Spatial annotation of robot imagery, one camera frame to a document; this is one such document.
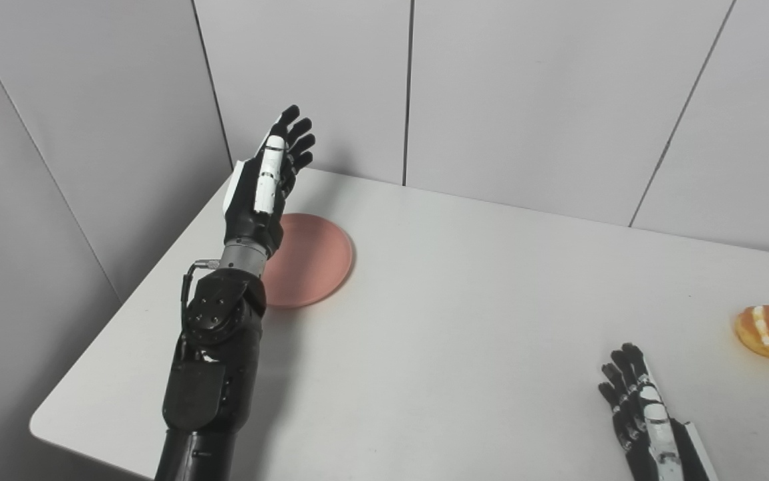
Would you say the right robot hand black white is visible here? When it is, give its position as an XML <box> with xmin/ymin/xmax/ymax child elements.
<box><xmin>598</xmin><ymin>343</ymin><xmax>719</xmax><ymax>481</ymax></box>

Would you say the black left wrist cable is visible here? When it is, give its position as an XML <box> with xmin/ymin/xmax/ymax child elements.
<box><xmin>180</xmin><ymin>259</ymin><xmax>220</xmax><ymax>335</ymax></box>

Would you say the pink round plate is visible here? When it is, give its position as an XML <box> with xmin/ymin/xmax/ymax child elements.
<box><xmin>261</xmin><ymin>213</ymin><xmax>353</xmax><ymax>309</ymax></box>

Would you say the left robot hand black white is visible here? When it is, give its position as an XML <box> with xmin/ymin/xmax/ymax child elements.
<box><xmin>222</xmin><ymin>105</ymin><xmax>316</xmax><ymax>261</ymax></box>

